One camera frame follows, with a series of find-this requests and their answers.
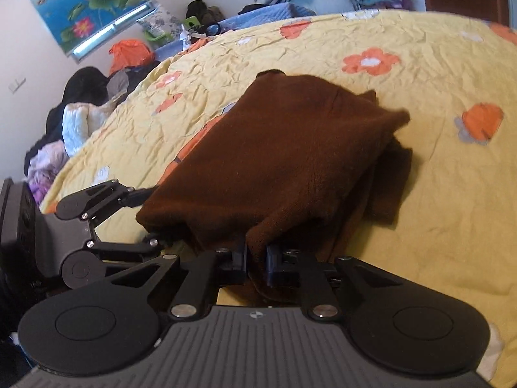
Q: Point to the yellow floral bed quilt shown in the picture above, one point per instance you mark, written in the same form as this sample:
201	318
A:
456	76

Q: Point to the brown knit sweater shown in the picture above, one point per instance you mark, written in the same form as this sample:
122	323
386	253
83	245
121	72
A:
297	163

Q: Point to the lilac crumpled garment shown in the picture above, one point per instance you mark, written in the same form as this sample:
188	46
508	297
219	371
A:
44	167

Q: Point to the white puffy jacket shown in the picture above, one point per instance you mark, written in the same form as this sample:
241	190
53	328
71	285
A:
80	120

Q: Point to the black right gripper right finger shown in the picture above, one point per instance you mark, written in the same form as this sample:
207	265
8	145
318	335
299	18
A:
324	291

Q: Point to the black bag with green item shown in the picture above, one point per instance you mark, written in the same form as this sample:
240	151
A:
202	21

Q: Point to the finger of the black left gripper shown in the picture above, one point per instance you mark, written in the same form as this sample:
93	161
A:
99	202
105	256

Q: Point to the blue quilted blanket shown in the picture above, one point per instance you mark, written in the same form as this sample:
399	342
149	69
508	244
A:
268	14

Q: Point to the white wall switch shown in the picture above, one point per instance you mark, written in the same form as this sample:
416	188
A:
16	84

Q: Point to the black garment heap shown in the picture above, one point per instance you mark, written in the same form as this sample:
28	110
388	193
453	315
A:
88	85

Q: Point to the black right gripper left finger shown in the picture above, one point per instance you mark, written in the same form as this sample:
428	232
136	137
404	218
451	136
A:
185	290

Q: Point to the orange plastic bag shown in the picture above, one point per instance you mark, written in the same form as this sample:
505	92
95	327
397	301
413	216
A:
129	53

